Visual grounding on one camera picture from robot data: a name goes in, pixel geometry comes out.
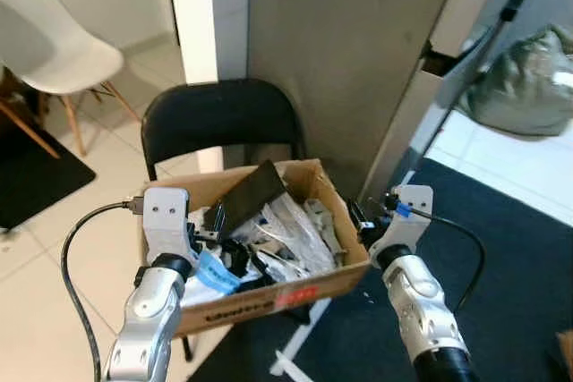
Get blue labelled packet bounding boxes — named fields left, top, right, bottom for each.
left=195, top=250, right=243, bottom=295

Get flat black panel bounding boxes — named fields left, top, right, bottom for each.
left=215, top=160, right=289, bottom=235

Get clear plastic packaging bag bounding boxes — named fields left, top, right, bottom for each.
left=255, top=192, right=343, bottom=280

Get black folding chair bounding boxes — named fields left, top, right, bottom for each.
left=141, top=78, right=314, bottom=363

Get Unitree printed cardboard box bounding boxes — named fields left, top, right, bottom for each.
left=139, top=158, right=372, bottom=338

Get white floor tape strip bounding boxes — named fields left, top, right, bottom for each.
left=270, top=297, right=332, bottom=378

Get dark blue carpet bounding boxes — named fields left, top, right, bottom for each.
left=188, top=157, right=573, bottom=382

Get grey metal column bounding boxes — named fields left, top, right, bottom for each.
left=248, top=0, right=468, bottom=202

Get black floor mat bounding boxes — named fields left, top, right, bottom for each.
left=0, top=118, right=98, bottom=231

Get grey-green bean bag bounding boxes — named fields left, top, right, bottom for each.
left=461, top=24, right=573, bottom=139

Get thin black pole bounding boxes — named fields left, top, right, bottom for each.
left=414, top=0, right=552, bottom=166

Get white shell chair wooden legs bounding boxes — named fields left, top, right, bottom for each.
left=0, top=0, right=144, bottom=157

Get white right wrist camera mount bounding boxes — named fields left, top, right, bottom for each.
left=369, top=185, right=435, bottom=262

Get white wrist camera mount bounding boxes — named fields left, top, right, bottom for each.
left=369, top=185, right=435, bottom=262
left=141, top=187, right=200, bottom=262

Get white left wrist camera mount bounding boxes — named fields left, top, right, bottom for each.
left=141, top=187, right=200, bottom=262

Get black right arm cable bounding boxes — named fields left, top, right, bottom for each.
left=407, top=208, right=487, bottom=313

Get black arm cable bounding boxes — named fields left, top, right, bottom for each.
left=61, top=201, right=144, bottom=382
left=407, top=208, right=487, bottom=313

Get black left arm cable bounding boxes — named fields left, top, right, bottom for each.
left=61, top=201, right=144, bottom=382

